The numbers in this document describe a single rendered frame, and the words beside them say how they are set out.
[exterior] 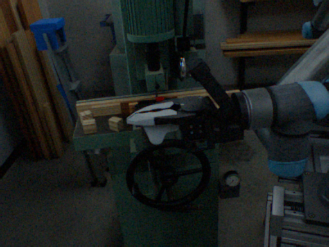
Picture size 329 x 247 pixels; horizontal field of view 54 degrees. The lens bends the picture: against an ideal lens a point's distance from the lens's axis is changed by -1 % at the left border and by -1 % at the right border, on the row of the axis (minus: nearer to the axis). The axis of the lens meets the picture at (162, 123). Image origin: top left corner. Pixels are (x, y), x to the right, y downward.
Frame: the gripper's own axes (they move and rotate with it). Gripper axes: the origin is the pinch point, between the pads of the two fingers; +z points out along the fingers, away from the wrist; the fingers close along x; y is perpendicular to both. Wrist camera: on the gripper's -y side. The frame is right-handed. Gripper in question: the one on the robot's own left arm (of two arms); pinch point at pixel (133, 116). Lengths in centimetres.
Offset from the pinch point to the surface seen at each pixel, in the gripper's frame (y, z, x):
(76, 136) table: 29, 24, 56
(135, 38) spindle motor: -2, -2, 63
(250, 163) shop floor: 116, -75, 148
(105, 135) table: 30, 14, 55
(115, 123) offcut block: 26, 10, 56
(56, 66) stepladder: 21, 46, 140
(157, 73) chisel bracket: 12, -9, 65
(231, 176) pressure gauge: 53, -32, 50
